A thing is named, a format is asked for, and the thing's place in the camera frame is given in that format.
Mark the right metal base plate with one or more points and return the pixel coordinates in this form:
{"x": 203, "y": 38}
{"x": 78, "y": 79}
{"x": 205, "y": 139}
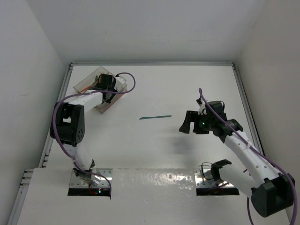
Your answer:
{"x": 204, "y": 179}

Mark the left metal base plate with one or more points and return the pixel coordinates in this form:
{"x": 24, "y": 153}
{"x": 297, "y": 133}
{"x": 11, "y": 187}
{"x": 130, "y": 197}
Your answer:
{"x": 103, "y": 175}

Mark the clear three-compartment organizer tray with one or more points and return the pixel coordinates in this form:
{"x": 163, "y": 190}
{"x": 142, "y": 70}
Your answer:
{"x": 94, "y": 98}

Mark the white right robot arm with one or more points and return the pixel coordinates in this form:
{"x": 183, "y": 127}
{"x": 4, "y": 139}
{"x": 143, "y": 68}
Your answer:
{"x": 269, "y": 190}

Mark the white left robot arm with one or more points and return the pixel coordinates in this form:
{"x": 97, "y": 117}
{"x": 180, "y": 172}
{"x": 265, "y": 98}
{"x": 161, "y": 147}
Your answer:
{"x": 68, "y": 123}

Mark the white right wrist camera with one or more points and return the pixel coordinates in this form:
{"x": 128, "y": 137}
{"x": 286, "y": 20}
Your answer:
{"x": 201, "y": 109}

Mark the metal base plate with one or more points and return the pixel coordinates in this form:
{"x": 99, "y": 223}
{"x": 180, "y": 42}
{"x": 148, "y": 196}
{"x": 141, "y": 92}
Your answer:
{"x": 103, "y": 175}
{"x": 204, "y": 179}

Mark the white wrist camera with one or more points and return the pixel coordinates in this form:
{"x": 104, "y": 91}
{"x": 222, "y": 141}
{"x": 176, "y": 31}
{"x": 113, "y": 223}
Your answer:
{"x": 201, "y": 109}
{"x": 120, "y": 80}

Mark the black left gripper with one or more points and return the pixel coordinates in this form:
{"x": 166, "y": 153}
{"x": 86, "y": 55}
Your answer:
{"x": 112, "y": 87}

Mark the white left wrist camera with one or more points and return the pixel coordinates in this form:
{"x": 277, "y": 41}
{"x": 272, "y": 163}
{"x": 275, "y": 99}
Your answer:
{"x": 120, "y": 80}

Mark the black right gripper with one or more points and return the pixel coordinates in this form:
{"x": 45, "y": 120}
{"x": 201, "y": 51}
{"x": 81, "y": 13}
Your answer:
{"x": 191, "y": 116}

